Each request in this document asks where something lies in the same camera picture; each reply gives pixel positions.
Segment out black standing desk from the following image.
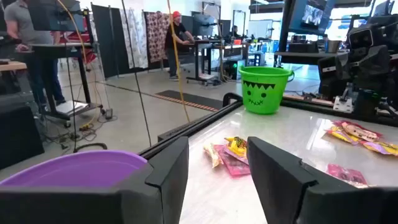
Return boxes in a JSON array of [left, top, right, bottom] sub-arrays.
[[29, 42, 105, 122]]

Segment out large display screen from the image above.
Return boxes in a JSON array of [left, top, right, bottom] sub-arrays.
[[287, 0, 336, 35]]

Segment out white patterned cloth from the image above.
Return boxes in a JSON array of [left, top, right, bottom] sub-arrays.
[[119, 6, 150, 70]]

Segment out black table frame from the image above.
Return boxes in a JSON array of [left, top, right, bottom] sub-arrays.
[[138, 92, 398, 159]]

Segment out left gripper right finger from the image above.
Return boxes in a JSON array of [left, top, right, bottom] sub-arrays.
[[247, 136, 398, 224]]

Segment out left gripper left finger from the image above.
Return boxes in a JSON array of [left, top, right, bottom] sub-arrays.
[[0, 136, 190, 224]]

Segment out black floor cable loop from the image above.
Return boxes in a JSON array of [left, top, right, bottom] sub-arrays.
[[73, 142, 108, 154]]

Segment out wooden table top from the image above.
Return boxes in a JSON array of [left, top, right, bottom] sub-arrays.
[[0, 60, 28, 73]]

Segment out metal cup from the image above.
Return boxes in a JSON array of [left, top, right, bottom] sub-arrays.
[[325, 39, 342, 54]]

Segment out purple halloween bucket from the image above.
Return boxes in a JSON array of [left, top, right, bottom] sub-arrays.
[[0, 150, 149, 188]]

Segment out floral patterned cloth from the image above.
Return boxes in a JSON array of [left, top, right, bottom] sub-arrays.
[[144, 11, 171, 63]]

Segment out black partition panel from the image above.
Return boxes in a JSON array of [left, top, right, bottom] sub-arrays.
[[91, 2, 150, 79]]

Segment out yellow candy pack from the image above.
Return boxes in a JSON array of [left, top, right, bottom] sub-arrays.
[[224, 136, 249, 158], [325, 125, 360, 146]]

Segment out black mat orange striped edge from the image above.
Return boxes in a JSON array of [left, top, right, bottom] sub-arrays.
[[155, 89, 224, 113]]

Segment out black hanging cable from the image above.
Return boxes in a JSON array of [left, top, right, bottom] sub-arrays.
[[120, 0, 153, 147]]

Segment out yellow hanging cable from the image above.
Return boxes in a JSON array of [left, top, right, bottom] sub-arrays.
[[166, 0, 191, 123], [55, 0, 100, 131]]

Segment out black box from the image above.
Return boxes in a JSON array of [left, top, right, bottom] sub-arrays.
[[0, 93, 45, 171]]

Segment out green Frankenstein bucket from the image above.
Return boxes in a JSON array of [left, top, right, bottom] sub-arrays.
[[238, 65, 295, 115]]

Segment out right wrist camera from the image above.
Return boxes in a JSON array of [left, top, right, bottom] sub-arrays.
[[347, 25, 374, 50]]

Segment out person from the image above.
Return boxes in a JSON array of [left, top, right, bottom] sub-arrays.
[[3, 0, 67, 108], [229, 24, 243, 40], [164, 11, 196, 82]]

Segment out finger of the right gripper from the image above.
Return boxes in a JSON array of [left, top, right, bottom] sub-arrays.
[[357, 44, 390, 77], [335, 51, 359, 80]]

